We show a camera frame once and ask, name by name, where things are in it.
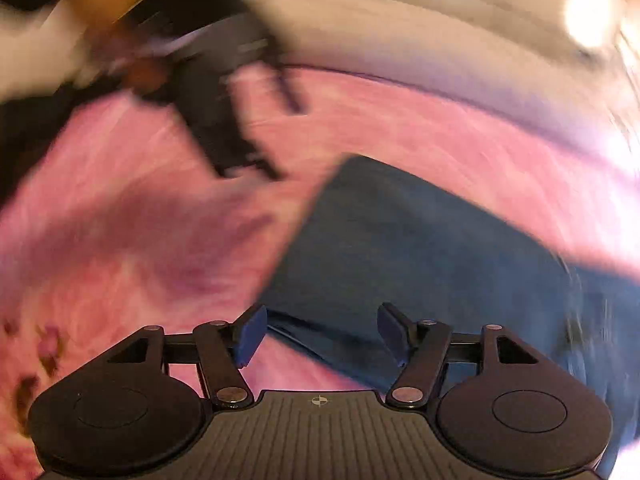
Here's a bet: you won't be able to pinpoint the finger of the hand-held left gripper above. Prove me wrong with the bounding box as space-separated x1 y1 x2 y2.
219 151 284 182
269 59 307 114

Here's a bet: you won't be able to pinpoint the blue denim jeans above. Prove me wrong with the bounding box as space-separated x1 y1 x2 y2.
257 154 640 461

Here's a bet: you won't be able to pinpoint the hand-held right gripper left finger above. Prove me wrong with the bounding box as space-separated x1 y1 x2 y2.
107 304 268 408

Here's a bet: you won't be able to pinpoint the pink floral bed sheet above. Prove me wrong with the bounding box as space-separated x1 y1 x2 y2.
0 65 640 480

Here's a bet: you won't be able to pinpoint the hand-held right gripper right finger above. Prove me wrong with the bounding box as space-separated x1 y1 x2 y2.
376 302 538 408

